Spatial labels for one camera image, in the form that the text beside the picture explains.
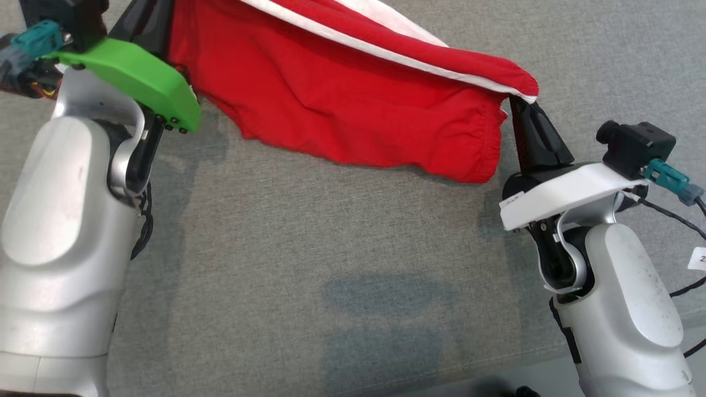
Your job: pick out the grey fabric sofa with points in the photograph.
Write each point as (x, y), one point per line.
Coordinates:
(331, 264)

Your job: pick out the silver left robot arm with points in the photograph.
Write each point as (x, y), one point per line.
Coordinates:
(60, 237)

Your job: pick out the teal camera connector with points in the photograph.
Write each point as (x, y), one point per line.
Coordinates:
(670, 179)
(38, 37)

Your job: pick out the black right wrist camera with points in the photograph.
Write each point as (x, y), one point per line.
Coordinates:
(634, 146)

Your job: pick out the teal left camera connector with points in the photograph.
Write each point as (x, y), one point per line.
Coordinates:
(38, 37)

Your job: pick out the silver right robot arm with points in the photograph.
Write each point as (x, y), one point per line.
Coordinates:
(623, 309)

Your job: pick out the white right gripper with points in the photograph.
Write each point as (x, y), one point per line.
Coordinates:
(562, 193)

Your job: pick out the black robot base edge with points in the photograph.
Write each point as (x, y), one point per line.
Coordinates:
(527, 391)

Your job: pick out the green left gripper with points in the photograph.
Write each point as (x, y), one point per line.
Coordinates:
(138, 77)

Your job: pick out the teal right camera connector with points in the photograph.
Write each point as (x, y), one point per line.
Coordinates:
(670, 179)

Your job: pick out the red shorts with white stripe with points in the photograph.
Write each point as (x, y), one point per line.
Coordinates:
(358, 94)

